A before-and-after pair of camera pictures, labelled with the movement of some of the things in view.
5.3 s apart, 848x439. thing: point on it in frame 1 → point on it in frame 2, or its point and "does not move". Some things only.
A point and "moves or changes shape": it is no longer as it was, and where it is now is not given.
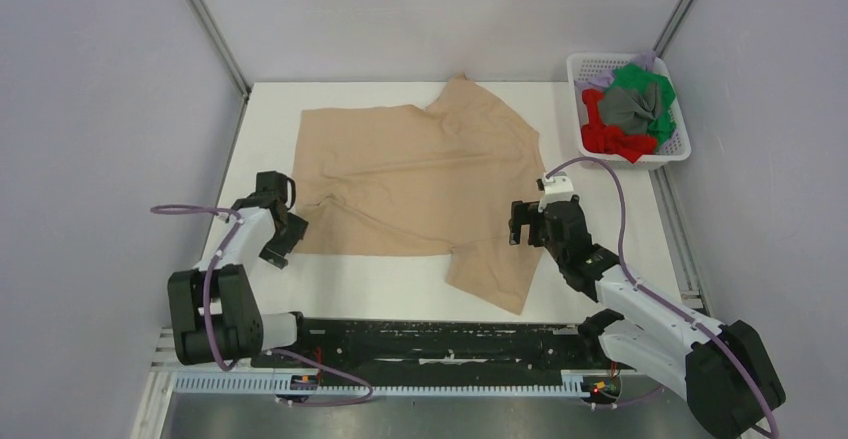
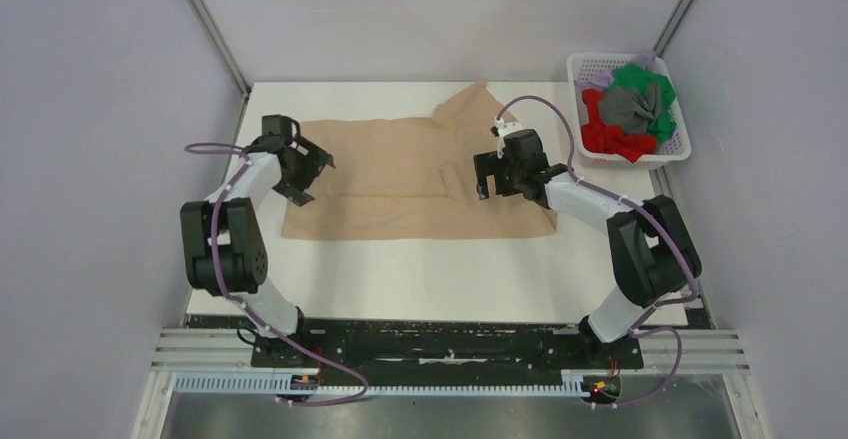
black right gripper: x=523 y=212 → x=489 y=165
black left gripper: x=276 y=254 → x=314 y=157
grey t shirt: x=631 y=109 does not move
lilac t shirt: x=645 y=59 does not move
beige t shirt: x=410 y=181 moves or changes shape
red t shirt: x=598 y=138 does not move
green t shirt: x=634 y=77 does not move
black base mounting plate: x=442 y=345 does not move
